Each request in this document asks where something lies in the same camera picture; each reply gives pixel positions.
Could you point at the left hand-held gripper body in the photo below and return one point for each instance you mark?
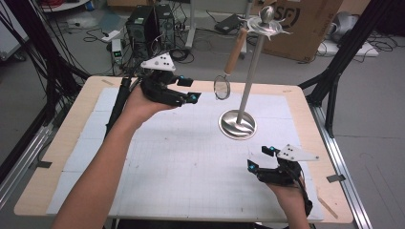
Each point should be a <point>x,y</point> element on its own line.
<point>159,90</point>

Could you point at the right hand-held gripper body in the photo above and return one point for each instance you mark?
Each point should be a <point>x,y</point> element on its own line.
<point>280,175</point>

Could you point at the silver metal stand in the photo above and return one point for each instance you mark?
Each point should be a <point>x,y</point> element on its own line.
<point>237,125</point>

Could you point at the person's right hand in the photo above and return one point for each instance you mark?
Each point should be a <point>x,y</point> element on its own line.
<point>289,194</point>

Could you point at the person's left hand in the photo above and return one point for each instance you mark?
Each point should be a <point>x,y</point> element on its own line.
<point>138,106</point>

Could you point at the black tape piece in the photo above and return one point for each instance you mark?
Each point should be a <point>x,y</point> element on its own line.
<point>44,164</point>
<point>336,178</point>

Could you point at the thin wooden stick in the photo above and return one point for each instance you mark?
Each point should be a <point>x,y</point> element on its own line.
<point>328,205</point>

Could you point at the white device green light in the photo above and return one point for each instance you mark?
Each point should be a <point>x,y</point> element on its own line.
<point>117,51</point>

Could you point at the black computer tower green label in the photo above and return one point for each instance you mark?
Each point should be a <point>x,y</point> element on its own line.
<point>138,35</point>

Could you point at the white grid mat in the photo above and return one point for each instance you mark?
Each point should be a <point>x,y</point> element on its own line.
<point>191,165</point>

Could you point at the flat black device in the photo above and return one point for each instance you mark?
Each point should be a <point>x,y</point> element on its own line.
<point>227,24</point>

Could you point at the white power strip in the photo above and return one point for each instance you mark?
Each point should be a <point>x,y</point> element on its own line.
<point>110,36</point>

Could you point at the white flat board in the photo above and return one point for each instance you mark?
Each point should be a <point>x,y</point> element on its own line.
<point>344,49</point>

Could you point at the cardboard box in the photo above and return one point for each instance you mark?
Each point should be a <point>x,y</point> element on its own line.
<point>305,28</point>

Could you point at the white round table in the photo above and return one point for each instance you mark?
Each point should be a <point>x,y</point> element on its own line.
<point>63,4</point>

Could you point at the grey rounded device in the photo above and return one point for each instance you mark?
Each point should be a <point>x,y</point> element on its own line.
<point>344,25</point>

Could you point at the white metal frame leg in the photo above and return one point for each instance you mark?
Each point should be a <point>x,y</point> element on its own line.
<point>191,28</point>

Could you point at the aluminium rail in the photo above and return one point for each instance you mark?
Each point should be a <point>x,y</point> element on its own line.
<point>22,165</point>
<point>342,165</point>

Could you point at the black metal frame stand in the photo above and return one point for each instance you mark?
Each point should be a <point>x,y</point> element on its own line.
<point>344,54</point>
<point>41,47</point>

